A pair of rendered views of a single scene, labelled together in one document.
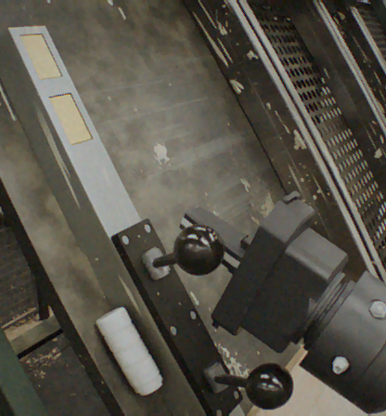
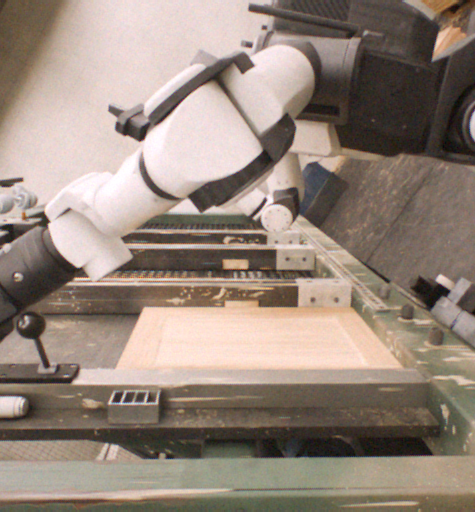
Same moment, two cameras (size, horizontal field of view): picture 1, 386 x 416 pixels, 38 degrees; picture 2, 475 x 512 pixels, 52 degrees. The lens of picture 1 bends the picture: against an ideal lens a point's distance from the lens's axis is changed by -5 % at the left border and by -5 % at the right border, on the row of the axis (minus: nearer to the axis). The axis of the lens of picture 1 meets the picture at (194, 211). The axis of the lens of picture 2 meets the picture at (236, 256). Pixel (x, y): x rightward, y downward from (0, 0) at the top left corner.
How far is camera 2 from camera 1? 50 cm
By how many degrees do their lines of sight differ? 23
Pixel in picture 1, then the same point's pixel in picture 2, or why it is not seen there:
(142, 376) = (8, 404)
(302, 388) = (142, 345)
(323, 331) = not seen: outside the picture
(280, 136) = not seen: hidden behind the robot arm
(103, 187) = not seen: outside the picture
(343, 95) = not seen: hidden behind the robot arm
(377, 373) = (29, 260)
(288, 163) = (46, 303)
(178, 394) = (43, 395)
